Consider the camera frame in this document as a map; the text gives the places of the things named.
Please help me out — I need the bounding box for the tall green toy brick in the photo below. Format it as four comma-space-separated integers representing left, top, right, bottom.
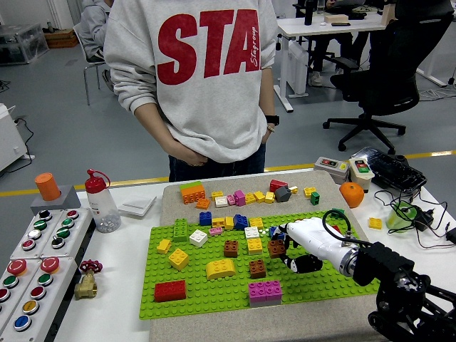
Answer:
172, 218, 189, 244

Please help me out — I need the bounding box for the white computer tower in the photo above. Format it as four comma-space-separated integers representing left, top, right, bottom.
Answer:
286, 41, 309, 98

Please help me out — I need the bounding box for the orange fruit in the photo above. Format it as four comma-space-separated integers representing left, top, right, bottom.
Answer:
338, 182, 366, 209

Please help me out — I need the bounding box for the grey square block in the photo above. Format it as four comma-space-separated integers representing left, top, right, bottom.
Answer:
30, 185, 82, 217

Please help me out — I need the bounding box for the white wall switch plate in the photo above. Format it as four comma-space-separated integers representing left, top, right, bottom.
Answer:
118, 195, 157, 218

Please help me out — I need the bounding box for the grey-brown foam mat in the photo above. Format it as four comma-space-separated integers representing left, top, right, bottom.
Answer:
148, 170, 384, 342

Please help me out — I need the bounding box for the clear bottle red cap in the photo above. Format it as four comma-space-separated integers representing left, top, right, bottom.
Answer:
84, 169, 122, 234

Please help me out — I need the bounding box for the black office chair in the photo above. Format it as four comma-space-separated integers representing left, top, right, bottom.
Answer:
322, 0, 456, 156

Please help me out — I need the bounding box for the large orange toy brick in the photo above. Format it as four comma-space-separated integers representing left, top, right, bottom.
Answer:
180, 185, 207, 205

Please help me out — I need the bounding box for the metal frame chair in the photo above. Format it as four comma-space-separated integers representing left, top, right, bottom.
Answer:
73, 24, 108, 107

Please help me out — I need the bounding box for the black bottle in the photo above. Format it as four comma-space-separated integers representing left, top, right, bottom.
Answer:
304, 0, 318, 26

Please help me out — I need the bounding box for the four-button control box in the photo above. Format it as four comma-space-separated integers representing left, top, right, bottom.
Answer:
39, 208, 94, 259
9, 209, 64, 260

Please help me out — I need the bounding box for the white two-button switch box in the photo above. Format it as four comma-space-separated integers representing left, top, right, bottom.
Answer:
348, 157, 375, 193

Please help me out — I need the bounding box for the translucent green cup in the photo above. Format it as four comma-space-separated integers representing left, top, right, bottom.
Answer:
386, 201, 418, 234

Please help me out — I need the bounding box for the emergency stop control box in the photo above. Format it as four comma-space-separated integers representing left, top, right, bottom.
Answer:
0, 256, 43, 336
0, 256, 78, 342

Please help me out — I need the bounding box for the yellow arched toy brick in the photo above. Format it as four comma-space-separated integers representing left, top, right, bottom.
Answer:
205, 259, 237, 281

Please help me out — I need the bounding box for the brass valve red handwheel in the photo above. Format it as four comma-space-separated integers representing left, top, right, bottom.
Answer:
73, 259, 103, 301

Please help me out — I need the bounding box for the person's left hand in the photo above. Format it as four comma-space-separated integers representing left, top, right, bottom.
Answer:
261, 124, 276, 145

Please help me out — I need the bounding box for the white cabinet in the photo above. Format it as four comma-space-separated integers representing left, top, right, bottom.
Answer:
0, 103, 36, 174

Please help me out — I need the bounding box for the white desk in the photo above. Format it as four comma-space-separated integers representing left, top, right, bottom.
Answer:
274, 12, 389, 114
415, 16, 456, 88

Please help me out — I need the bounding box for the black device in plastic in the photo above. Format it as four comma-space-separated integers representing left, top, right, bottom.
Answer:
351, 146, 428, 195

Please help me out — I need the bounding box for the green studded baseplate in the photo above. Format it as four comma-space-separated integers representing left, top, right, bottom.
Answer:
138, 209, 382, 321

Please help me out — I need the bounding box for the orange cylinder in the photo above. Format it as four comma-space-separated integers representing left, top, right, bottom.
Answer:
34, 172, 62, 202

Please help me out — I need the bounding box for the black power adapter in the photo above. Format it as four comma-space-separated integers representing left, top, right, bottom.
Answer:
414, 207, 436, 232

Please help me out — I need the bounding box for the long red toy brick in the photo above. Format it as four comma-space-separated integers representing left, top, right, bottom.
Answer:
153, 280, 187, 303

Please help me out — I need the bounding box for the person's right hand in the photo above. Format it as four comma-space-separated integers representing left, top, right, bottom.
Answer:
167, 139, 209, 167

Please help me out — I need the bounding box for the dark grey roof brick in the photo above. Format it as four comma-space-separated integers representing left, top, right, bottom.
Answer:
274, 186, 293, 203

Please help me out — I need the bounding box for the seated person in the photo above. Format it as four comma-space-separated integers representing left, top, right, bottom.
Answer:
308, 0, 373, 88
78, 0, 115, 93

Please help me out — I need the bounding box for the long pink toy brick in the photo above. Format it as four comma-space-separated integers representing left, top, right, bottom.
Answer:
248, 280, 283, 300

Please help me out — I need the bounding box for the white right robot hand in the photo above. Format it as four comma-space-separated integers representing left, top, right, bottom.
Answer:
272, 217, 352, 275

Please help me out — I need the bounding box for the wooden crate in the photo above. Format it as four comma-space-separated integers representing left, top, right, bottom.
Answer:
43, 28, 80, 50

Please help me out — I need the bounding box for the wooden box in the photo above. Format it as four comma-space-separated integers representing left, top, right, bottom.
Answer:
323, 13, 349, 25

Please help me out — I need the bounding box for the transparent storage box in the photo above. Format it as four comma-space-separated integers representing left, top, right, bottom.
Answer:
0, 23, 50, 66

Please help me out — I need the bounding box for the grey two-button switch box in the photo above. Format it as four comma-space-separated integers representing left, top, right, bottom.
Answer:
313, 155, 351, 185

